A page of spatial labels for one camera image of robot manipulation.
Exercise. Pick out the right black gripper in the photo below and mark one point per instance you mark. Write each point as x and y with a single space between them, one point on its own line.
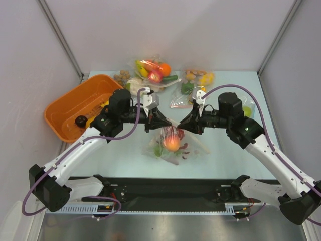
197 121

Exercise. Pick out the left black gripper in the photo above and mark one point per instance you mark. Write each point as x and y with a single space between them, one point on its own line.
156 120

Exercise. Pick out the clear zip bag with lobster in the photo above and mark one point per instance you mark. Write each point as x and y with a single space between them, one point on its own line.
195 147

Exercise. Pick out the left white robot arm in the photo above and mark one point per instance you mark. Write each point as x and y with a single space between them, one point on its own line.
51 184

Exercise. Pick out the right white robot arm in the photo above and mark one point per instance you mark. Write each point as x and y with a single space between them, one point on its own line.
297 195

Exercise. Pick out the fake peach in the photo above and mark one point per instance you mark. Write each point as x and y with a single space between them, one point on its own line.
171 143

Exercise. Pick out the fake green grapes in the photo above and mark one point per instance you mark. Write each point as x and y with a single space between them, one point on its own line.
158 151

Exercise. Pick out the fake green bell pepper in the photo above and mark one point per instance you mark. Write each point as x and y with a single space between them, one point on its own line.
187 88

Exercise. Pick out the zip bag with peppers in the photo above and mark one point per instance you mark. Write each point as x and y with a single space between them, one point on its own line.
191 75

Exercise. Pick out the fake green cucumber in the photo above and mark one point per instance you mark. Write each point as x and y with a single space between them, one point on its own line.
170 78

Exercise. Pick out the fake red apple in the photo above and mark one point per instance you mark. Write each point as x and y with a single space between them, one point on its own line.
155 77

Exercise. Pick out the fake yellow bell pepper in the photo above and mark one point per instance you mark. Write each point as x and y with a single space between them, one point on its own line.
207 79

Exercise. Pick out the zip bag with mixed fruit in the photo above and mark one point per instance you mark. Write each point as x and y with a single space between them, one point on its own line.
151 64

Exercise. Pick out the fake yellow banana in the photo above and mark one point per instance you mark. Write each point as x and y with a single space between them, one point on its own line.
142 71

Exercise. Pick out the fake green pear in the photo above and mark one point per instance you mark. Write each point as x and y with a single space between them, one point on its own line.
247 111

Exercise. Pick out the bag of fake nuts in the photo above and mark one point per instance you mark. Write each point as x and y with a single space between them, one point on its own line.
122 77

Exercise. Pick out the zip bag with pear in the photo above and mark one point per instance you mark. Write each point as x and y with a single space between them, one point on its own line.
248 106

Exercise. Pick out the fake yellow lemon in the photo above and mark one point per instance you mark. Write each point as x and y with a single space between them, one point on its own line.
89 121

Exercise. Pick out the fake dark plum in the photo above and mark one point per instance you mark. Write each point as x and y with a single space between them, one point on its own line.
81 121

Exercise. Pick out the orange plastic bin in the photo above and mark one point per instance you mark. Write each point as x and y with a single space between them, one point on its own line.
86 99

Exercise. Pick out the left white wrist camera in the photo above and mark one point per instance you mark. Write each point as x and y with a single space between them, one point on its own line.
150 100

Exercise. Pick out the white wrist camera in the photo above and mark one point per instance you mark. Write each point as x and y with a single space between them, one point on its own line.
198 96
150 100

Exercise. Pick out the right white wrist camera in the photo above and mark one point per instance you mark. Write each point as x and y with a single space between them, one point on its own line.
198 96

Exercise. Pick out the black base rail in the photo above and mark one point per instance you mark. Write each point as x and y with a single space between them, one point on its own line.
174 195

